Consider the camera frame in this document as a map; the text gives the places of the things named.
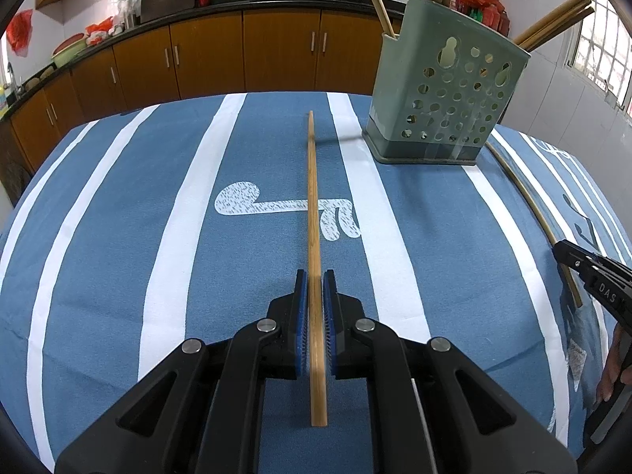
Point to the person's right hand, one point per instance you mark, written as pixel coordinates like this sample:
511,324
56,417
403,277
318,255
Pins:
617,370

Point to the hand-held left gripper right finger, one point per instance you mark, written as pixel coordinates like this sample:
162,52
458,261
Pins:
330,326

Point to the black kitchen countertop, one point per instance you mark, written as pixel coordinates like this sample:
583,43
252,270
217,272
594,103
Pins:
222,7

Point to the wooden lower kitchen cabinets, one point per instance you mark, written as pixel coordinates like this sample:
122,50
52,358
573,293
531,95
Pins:
276,54

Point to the green basin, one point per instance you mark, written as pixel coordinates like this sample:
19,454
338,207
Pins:
69,52

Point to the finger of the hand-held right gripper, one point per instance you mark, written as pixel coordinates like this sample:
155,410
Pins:
600,281

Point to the green perforated utensil holder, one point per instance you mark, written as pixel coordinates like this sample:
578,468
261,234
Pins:
444,108

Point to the red wall decoration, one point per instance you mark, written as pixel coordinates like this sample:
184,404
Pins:
19,32

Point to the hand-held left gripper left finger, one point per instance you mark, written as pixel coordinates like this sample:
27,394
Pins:
301,326

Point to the red and white bag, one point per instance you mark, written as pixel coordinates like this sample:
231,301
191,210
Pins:
98,29

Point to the blue white striped tablecloth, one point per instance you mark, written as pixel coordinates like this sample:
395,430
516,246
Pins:
148,256

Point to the large barred window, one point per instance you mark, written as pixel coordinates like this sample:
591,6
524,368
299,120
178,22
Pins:
602,44

